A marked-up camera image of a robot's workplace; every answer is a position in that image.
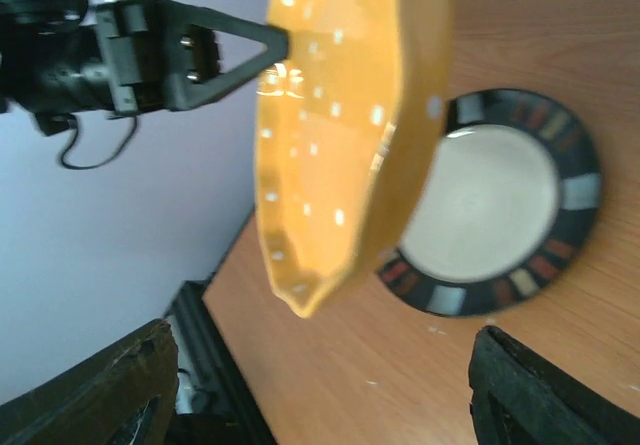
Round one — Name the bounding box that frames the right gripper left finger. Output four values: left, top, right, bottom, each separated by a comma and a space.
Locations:
1, 319, 179, 444

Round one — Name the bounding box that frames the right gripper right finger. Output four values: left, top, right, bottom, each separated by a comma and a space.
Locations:
468, 326, 639, 444

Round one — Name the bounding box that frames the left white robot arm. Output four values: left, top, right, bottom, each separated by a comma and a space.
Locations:
1, 0, 289, 134

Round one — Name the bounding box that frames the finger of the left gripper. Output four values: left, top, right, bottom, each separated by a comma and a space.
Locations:
160, 0, 289, 112

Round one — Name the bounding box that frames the dark striped bottom plate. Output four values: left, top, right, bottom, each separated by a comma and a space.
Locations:
378, 88, 602, 317

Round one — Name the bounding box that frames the yellow dotted scalloped plate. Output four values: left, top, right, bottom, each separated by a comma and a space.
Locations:
254, 0, 453, 318

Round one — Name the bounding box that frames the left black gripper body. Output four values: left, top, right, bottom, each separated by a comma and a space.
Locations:
94, 0, 172, 115

